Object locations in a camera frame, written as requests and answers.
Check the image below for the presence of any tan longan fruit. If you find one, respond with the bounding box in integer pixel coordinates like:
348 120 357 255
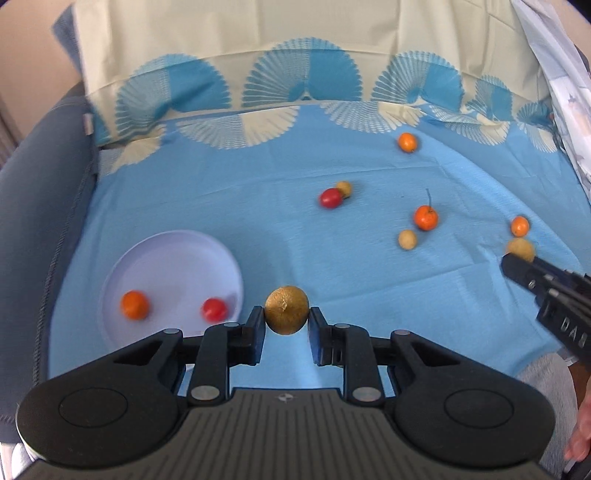
506 238 536 262
398 229 418 251
263 285 310 335

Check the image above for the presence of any small orange fruit edge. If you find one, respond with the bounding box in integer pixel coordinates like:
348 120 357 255
510 215 530 238

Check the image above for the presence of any red cherry tomato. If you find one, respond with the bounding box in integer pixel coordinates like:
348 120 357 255
318 187 344 209
200 297 228 323

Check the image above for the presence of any person's right hand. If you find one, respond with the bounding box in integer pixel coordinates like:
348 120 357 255
565 390 591 462

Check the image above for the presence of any small orange on plate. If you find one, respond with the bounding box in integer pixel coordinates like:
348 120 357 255
120 290 150 321

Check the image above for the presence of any small orange with stem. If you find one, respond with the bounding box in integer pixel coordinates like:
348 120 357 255
414 189 439 232

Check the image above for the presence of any light blue plate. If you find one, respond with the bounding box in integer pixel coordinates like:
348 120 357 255
98 230 243 349

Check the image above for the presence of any small orange fruit far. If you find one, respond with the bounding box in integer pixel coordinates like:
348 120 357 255
398 132 419 153

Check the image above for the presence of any blue and cream sofa cover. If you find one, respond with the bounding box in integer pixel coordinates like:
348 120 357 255
49 1 590 375

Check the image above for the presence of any white patterned blanket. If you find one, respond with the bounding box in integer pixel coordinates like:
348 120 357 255
512 0 590 193

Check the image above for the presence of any tan longan beside tomato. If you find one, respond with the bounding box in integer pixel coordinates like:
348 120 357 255
335 181 353 199

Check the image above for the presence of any red cherry tomato on cloth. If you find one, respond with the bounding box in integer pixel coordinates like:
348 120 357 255
318 187 344 209

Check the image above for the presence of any blue sofa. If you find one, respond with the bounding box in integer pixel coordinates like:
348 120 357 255
1 83 98 445

